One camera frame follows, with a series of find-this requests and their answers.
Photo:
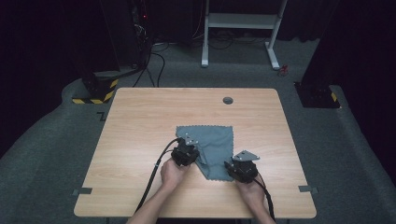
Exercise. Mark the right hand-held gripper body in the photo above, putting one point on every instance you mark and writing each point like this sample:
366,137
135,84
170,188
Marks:
244,171

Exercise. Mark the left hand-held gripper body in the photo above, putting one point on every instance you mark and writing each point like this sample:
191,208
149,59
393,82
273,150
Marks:
185,154

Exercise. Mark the grey-blue cloth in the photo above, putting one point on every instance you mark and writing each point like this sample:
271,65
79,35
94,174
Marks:
218,143

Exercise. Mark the person's right hand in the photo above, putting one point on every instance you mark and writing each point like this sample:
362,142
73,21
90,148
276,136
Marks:
253,193

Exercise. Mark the person's left hand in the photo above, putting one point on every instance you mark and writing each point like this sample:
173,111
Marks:
171,175

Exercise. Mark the grey round table grommet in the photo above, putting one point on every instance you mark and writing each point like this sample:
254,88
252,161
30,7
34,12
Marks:
228,100

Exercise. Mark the grey tape piece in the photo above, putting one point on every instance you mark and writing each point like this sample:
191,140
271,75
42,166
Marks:
307,188
83,191

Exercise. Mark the black yellow-striped stand base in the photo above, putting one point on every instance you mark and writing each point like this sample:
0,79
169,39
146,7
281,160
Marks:
99,90

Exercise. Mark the white metal stand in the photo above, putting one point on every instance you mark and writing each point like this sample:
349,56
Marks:
243,21

